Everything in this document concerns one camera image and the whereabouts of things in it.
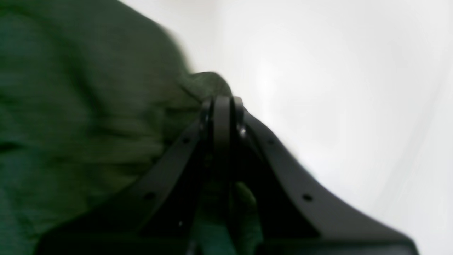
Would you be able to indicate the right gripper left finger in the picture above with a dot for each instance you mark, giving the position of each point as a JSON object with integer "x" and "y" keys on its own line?
{"x": 153, "y": 216}

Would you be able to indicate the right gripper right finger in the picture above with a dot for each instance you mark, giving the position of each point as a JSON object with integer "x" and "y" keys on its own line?
{"x": 299, "y": 216}

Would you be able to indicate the dark green t-shirt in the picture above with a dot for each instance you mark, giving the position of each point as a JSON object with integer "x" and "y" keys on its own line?
{"x": 92, "y": 95}

